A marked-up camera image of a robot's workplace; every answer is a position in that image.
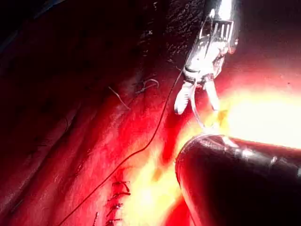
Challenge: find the right arm needle driver jaw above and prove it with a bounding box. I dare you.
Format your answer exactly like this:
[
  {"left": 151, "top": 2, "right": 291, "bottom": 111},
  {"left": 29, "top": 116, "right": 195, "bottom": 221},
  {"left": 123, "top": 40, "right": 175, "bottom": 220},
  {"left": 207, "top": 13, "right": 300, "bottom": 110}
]
[
  {"left": 174, "top": 81, "right": 197, "bottom": 115},
  {"left": 203, "top": 78, "right": 221, "bottom": 111}
]

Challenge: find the right arm needle driver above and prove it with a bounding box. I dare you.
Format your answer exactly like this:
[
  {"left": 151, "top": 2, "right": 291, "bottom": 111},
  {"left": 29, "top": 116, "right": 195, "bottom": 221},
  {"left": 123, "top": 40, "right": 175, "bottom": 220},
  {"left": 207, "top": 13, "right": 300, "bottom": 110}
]
[{"left": 183, "top": 16, "right": 239, "bottom": 84}]

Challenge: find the curved steel needle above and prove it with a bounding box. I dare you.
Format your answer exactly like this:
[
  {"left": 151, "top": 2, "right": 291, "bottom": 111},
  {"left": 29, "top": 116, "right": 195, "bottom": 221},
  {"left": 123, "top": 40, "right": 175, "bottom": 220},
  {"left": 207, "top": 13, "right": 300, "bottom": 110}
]
[{"left": 190, "top": 100, "right": 214, "bottom": 130}]

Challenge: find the black thread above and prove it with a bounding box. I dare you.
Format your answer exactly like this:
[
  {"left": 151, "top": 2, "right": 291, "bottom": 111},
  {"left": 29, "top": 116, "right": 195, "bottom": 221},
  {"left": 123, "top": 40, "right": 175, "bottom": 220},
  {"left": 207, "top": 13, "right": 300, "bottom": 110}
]
[{"left": 57, "top": 69, "right": 184, "bottom": 226}]

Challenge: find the tissue pad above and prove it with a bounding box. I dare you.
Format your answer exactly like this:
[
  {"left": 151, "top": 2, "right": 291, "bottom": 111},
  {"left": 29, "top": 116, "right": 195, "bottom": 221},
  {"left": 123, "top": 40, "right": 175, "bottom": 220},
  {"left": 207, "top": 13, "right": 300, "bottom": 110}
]
[{"left": 0, "top": 0, "right": 301, "bottom": 226}]

